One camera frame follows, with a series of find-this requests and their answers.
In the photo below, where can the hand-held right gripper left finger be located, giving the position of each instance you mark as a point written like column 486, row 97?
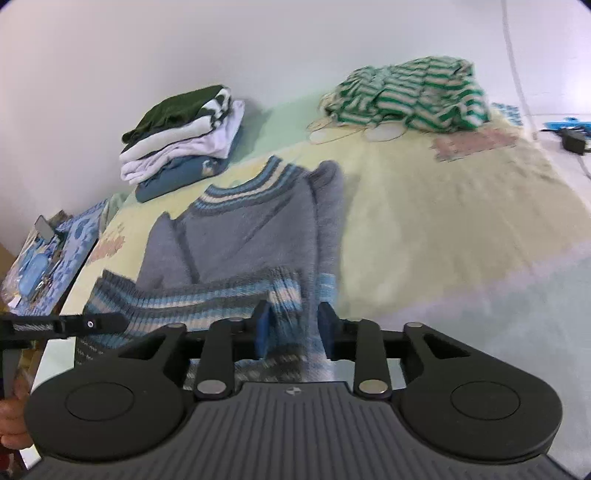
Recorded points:
column 262, row 327

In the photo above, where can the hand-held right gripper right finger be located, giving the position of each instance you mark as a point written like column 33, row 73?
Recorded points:
column 326, row 330

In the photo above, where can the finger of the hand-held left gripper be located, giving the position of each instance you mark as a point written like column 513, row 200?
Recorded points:
column 104, row 323

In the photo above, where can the grey striped sweater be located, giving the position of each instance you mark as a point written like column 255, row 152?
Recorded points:
column 244, row 230

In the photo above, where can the stack of folded clothes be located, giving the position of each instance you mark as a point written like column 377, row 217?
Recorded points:
column 194, row 150

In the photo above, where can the person's left hand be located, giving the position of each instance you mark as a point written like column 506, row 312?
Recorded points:
column 11, row 424

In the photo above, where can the bunch of keys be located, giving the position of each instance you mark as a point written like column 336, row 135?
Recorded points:
column 45, row 286

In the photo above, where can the light blue bottle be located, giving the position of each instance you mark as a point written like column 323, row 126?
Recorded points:
column 33, row 274

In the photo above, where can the blue patterned side table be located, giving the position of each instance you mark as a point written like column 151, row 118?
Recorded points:
column 83, row 235

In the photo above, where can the phone on stand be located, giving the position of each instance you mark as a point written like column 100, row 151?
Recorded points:
column 45, row 228

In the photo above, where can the pale green sheet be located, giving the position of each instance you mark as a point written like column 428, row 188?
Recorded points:
column 115, row 203

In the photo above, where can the blue folded garment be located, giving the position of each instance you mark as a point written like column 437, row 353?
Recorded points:
column 175, row 177

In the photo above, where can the white garment with green stripes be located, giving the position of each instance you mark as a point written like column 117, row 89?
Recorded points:
column 184, row 134

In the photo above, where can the dark green folded garment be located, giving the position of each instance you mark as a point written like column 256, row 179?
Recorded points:
column 175, row 110

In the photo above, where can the green white striped garment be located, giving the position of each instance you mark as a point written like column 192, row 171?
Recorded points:
column 415, row 97

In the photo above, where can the blue checkered cloth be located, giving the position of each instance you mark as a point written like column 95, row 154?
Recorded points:
column 507, row 114

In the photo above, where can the white side table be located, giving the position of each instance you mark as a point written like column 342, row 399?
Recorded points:
column 554, row 157

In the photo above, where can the blue plastic tray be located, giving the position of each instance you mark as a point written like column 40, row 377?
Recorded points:
column 565, row 124

